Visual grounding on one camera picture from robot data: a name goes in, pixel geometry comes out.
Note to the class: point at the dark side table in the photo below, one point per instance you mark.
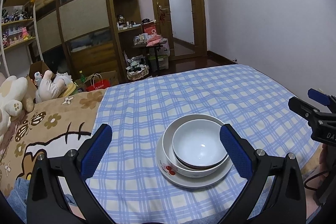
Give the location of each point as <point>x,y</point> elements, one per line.
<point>156,58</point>

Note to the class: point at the white cherry print plate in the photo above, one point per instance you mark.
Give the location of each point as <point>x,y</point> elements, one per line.
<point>168,170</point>

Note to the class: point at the red paper bag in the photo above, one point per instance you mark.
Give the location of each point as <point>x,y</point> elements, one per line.
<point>98,85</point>

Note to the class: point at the large white bowl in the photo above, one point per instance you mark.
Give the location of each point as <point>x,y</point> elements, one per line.
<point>168,140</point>

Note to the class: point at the clear plastic storage box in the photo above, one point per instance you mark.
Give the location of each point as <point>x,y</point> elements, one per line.
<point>164,62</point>

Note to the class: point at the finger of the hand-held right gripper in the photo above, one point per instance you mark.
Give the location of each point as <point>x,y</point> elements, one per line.
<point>319,96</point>
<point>302,107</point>

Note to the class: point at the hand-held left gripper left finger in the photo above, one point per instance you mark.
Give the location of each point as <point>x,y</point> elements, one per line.
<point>95,150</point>

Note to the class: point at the white and wood display shelf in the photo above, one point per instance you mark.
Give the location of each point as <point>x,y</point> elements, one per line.
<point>18,1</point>

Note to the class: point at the white plastic bag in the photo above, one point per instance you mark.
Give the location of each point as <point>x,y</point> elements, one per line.
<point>165,48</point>

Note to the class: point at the yellow green plush cushion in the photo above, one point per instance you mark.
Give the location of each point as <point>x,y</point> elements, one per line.
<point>71,88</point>

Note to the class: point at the white ruffled plush toy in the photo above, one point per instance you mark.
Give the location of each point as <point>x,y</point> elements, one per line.
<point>64,78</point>

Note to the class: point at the wooden sliding door wardrobe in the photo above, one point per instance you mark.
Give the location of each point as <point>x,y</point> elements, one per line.
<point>84,16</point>

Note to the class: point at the small blue white plush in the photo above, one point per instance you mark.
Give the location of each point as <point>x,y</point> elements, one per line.
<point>38,77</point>

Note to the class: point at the pink cloth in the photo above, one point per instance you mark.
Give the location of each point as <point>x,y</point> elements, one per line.
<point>155,40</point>

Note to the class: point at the black round tin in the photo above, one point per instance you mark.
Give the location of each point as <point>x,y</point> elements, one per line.
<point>145,20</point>

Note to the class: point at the pink plush toy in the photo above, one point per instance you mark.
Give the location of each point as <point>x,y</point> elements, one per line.
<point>25,33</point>

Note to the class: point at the red box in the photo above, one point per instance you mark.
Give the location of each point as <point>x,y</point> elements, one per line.
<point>150,27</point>

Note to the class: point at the large cream plush toy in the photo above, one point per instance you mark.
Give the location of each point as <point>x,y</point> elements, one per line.
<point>10,92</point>

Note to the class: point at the green glass bottle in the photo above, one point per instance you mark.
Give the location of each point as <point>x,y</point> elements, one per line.
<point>82,77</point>

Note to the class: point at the wicker basket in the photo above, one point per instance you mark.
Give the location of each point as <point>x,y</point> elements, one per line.
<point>137,74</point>

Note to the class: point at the black white striped cloth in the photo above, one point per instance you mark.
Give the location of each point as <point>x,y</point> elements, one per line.
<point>136,61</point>

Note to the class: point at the glass jar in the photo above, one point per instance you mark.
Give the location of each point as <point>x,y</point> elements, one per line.
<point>121,20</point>

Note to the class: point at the person's right hand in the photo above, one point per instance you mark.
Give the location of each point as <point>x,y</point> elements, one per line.
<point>322,158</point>

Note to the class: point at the blue checked cloth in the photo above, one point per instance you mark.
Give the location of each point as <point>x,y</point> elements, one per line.
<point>136,108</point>

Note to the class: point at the brown cardboard box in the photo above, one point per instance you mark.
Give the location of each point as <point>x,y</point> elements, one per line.
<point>39,66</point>
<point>113,78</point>

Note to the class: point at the red door charm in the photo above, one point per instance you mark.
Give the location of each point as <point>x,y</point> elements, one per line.
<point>163,16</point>

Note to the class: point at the brown printed blanket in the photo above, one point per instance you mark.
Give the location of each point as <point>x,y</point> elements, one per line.
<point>57,121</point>

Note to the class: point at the pile of small boxes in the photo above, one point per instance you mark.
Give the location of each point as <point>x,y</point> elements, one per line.
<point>140,38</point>

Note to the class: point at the row of small figurines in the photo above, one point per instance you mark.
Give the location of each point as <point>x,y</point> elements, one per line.
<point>15,16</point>

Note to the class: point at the wooden corner shelf unit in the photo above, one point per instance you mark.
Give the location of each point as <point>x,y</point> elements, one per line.
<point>130,50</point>

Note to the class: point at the pale pink plush doll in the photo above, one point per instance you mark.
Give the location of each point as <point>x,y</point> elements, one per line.
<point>48,90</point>

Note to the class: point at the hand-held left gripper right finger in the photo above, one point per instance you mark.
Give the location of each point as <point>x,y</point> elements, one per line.
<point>236,153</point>

